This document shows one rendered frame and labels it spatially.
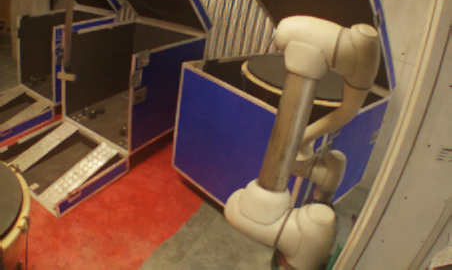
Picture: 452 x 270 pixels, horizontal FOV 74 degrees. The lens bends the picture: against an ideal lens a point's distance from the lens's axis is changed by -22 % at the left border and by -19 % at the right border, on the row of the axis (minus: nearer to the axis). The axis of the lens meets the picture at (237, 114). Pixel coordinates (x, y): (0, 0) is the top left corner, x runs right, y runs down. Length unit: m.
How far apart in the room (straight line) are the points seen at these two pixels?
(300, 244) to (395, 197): 0.37
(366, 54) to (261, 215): 0.59
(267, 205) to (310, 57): 0.47
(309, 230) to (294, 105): 0.39
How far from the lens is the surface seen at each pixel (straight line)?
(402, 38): 2.95
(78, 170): 2.76
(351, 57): 1.03
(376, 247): 1.11
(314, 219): 1.15
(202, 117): 2.33
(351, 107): 1.16
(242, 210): 1.20
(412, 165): 0.95
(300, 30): 1.05
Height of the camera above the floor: 1.68
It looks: 24 degrees down
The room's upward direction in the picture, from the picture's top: 11 degrees clockwise
